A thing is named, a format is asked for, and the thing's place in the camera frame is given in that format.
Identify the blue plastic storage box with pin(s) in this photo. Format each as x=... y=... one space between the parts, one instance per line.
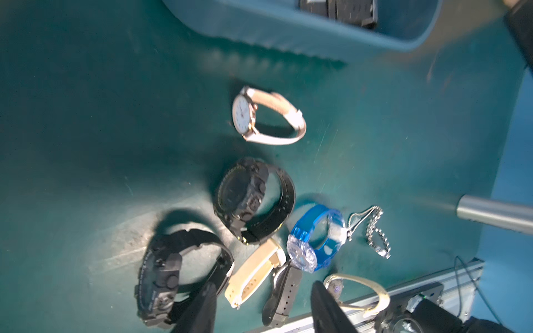
x=401 y=26

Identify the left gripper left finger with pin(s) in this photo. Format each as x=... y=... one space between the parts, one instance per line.
x=200 y=316

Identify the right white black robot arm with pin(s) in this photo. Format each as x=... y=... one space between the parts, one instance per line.
x=434 y=319

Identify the white strap watch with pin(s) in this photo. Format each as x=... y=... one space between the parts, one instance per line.
x=267 y=118

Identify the blue translucent watch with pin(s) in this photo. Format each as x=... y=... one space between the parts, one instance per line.
x=316 y=238

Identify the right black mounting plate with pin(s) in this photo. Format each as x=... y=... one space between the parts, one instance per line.
x=398 y=316

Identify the black round watch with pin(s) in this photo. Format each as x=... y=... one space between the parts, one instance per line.
x=241 y=193

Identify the silver chain watch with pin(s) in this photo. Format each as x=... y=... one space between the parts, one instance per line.
x=375 y=237

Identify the black flat strap watch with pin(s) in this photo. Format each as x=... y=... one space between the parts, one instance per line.
x=286 y=282

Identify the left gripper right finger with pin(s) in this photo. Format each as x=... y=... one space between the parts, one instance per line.
x=327 y=315

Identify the cream band watch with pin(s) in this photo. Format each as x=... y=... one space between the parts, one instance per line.
x=254 y=271

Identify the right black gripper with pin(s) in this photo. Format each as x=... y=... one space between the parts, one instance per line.
x=519 y=22

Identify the right aluminium frame post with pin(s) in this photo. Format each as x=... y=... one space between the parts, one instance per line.
x=499 y=214

